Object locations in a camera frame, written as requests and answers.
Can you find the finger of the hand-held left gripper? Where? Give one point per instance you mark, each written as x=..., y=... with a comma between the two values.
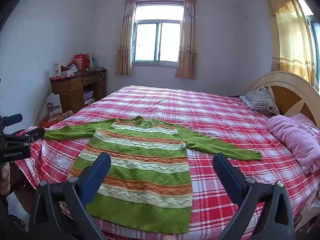
x=12, y=120
x=32, y=133

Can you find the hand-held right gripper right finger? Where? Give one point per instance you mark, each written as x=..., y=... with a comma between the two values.
x=226, y=172

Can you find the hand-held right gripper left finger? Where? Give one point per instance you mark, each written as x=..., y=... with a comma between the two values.
x=98, y=173

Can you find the green orange striped knit sweater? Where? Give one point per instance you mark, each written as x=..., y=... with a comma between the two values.
x=140, y=170

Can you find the person's left hand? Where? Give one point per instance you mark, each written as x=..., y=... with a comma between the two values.
x=5, y=180

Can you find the white paper bag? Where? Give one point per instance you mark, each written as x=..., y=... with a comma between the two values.
x=54, y=105

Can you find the brown wooden desk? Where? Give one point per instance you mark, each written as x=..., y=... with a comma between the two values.
x=72, y=90

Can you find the red plaid bed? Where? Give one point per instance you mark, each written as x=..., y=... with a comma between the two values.
x=212, y=110

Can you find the white printed card box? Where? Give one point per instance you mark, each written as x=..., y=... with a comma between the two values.
x=56, y=70

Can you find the pink blanket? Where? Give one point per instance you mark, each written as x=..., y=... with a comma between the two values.
x=295, y=140

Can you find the striped floral pillow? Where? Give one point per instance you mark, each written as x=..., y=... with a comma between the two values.
x=262, y=101

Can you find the red gift bag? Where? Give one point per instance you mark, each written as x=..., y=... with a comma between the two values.
x=82, y=61

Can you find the wooden bed headboard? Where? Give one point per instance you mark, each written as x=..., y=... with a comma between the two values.
x=287, y=95

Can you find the beige patterned curtain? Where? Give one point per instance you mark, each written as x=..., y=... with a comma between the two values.
x=187, y=42
x=125, y=42

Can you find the sliding glass window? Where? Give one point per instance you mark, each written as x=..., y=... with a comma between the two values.
x=157, y=40

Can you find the yellow patterned curtain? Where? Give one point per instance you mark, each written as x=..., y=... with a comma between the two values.
x=290, y=35

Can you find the bright side window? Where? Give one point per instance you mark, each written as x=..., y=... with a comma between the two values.
x=315, y=37

